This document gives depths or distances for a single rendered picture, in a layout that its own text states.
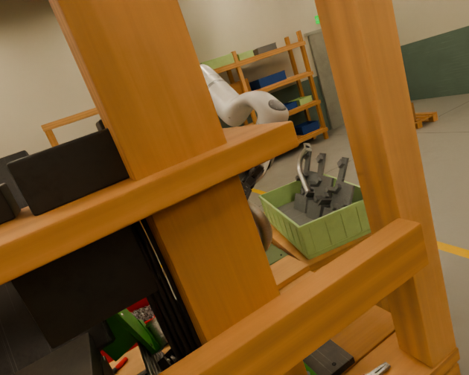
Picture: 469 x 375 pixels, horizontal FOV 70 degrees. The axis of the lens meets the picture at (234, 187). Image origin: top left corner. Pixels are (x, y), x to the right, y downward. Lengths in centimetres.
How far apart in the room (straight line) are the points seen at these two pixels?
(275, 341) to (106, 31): 48
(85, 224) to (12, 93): 611
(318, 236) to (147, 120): 123
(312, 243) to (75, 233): 127
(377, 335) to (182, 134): 80
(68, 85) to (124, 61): 599
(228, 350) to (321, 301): 16
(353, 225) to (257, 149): 122
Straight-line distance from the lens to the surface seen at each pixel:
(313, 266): 157
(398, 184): 72
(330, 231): 160
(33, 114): 643
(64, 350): 83
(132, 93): 46
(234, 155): 45
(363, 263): 62
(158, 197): 42
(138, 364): 126
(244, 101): 91
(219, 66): 638
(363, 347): 104
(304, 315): 57
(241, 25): 737
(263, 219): 72
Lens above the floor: 161
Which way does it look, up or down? 16 degrees down
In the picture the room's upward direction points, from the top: 20 degrees counter-clockwise
